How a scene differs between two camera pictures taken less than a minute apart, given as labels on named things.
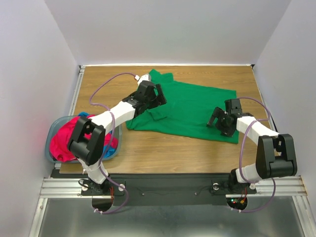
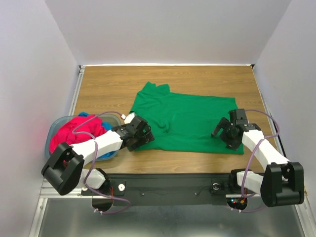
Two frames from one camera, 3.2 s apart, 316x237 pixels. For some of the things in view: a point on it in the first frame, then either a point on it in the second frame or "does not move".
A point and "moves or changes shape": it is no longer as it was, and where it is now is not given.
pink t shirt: x=62 y=136 does not move
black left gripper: x=161 y=99 -> x=146 y=137
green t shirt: x=189 y=108 moves or changes shape
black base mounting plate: x=159 y=189 does not move
